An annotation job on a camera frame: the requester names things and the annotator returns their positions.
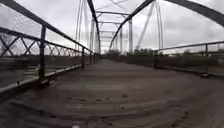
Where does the grey steel bridge truss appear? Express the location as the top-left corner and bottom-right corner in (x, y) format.
(74, 0), (224, 55)

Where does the dark metal mesh railing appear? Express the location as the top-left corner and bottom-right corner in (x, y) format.
(108, 40), (224, 79)
(0, 0), (101, 94)

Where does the distant row of trees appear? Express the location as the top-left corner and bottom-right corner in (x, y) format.
(103, 48), (224, 57)

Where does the brown wooden bridge deck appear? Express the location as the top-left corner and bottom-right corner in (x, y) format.
(0, 58), (224, 128)

